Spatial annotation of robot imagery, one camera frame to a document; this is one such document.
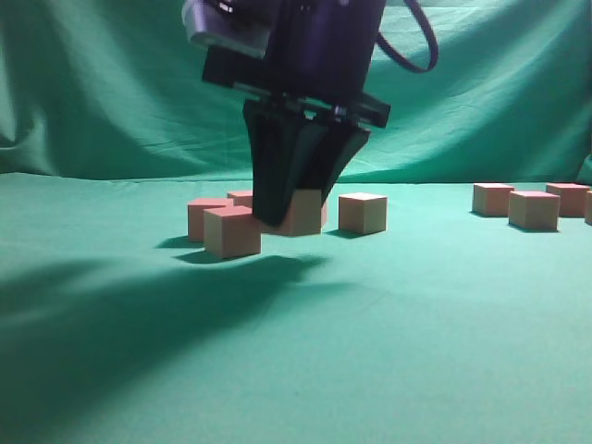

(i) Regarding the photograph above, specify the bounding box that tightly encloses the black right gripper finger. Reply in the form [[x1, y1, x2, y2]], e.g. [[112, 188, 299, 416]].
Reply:
[[296, 124, 371, 203], [242, 100, 327, 227]]

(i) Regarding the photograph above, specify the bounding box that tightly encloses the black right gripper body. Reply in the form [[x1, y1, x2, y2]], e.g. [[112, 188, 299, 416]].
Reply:
[[202, 1, 390, 128]]

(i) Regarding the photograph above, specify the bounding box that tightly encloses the pink cube low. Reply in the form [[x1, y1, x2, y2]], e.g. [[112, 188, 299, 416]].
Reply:
[[264, 190, 322, 237]]

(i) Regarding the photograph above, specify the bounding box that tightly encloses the pink cube placed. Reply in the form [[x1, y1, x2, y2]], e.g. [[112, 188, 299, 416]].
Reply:
[[321, 199, 328, 228], [339, 192, 388, 235], [227, 190, 253, 208]]

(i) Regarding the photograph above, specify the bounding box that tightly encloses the pink cube column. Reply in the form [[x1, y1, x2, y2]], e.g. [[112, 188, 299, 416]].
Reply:
[[203, 205, 261, 259], [472, 183, 514, 216], [546, 183, 590, 217], [508, 191, 561, 231]]

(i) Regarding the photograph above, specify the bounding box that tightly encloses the pink cube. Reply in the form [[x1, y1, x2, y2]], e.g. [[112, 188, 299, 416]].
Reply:
[[187, 198, 233, 242]]

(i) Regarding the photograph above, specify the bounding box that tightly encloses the green backdrop cloth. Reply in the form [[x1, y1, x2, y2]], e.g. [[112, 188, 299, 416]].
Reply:
[[1, 1, 591, 443]]

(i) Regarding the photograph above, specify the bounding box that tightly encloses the pink cube right edge sliver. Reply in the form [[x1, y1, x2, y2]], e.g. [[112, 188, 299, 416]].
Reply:
[[584, 191, 592, 226]]

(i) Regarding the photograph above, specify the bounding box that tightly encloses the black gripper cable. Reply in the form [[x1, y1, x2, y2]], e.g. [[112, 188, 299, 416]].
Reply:
[[376, 0, 439, 74]]

